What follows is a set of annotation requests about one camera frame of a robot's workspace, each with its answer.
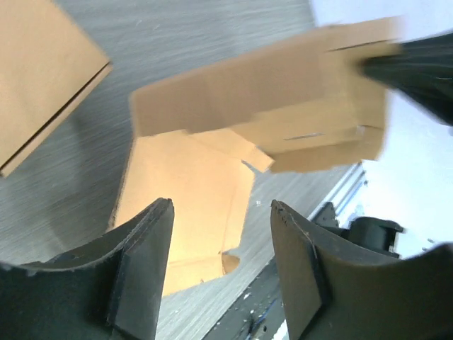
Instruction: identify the brown cardboard box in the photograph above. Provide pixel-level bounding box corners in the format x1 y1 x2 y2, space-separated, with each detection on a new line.
1 1 112 177
110 17 398 295

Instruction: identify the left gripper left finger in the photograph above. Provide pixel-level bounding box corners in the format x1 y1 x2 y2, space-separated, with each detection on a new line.
1 198 175 339

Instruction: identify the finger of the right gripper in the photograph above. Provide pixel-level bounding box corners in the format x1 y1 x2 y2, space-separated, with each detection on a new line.
361 32 452 126

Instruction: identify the aluminium front rail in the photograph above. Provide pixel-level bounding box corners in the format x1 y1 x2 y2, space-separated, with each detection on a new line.
309 163 367 227

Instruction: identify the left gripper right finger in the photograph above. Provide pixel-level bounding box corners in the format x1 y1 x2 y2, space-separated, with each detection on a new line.
270 200 452 339

